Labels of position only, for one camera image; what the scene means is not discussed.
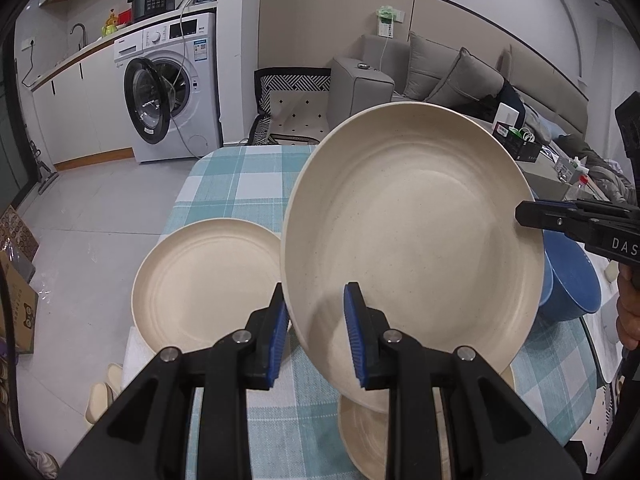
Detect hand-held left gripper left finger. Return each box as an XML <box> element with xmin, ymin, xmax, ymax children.
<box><xmin>57</xmin><ymin>282</ymin><xmax>291</xmax><ymax>480</ymax></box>

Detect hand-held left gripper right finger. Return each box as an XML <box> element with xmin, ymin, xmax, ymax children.
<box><xmin>342</xmin><ymin>282</ymin><xmax>583</xmax><ymax>480</ymax></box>

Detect blue bowl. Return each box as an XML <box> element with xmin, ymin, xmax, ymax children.
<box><xmin>537</xmin><ymin>232</ymin><xmax>602</xmax><ymax>324</ymax></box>

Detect large cream plate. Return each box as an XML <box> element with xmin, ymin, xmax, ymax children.
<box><xmin>281</xmin><ymin>102</ymin><xmax>546</xmax><ymax>414</ymax></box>

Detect person's right hand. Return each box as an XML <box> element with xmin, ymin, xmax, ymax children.
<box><xmin>616</xmin><ymin>264</ymin><xmax>640</xmax><ymax>351</ymax></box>

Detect grey coffee table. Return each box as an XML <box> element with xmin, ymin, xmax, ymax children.
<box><xmin>470</xmin><ymin>115</ymin><xmax>588</xmax><ymax>202</ymax></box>

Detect grey bedding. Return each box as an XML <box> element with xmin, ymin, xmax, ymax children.
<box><xmin>550</xmin><ymin>132</ymin><xmax>633</xmax><ymax>203</ymax></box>

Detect black box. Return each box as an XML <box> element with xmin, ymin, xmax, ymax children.
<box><xmin>492</xmin><ymin>127</ymin><xmax>544</xmax><ymax>163</ymax></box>

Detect white box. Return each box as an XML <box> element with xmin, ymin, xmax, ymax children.
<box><xmin>495</xmin><ymin>103</ymin><xmax>521</xmax><ymax>129</ymax></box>

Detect dark clothes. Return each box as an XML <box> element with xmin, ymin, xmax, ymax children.
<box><xmin>452</xmin><ymin>82</ymin><xmax>528</xmax><ymax>126</ymax></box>

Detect grey cushion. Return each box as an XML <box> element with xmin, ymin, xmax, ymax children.
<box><xmin>425</xmin><ymin>47</ymin><xmax>505</xmax><ymax>109</ymax></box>
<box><xmin>402</xmin><ymin>31</ymin><xmax>462</xmax><ymax>101</ymax></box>

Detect checkered teal tablecloth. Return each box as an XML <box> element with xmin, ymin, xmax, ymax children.
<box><xmin>160</xmin><ymin>144</ymin><xmax>601</xmax><ymax>480</ymax></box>

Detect cream slippers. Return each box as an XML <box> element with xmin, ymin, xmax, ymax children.
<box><xmin>84</xmin><ymin>362</ymin><xmax>124</xmax><ymax>427</ymax></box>

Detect grey sofa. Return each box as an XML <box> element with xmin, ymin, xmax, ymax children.
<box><xmin>327</xmin><ymin>32</ymin><xmax>506</xmax><ymax>123</ymax></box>

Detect folded patterned play mat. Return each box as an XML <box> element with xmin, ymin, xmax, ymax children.
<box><xmin>248</xmin><ymin>66</ymin><xmax>333</xmax><ymax>147</ymax></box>

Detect white washing machine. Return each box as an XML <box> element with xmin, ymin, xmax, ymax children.
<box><xmin>114</xmin><ymin>10</ymin><xmax>223</xmax><ymax>164</ymax></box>

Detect cardboard box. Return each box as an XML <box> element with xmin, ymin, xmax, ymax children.
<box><xmin>0</xmin><ymin>205</ymin><xmax>41</xmax><ymax>357</ymax></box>

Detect white kitchen cabinet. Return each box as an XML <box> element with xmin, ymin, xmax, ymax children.
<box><xmin>30</xmin><ymin>35</ymin><xmax>137</xmax><ymax>171</ymax></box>

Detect black pressure cooker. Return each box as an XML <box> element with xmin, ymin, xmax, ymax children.
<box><xmin>126</xmin><ymin>0</ymin><xmax>182</xmax><ymax>23</ymax></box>

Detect white green wall holder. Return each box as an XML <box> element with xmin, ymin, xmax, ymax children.
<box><xmin>374</xmin><ymin>5</ymin><xmax>405</xmax><ymax>39</ymax></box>

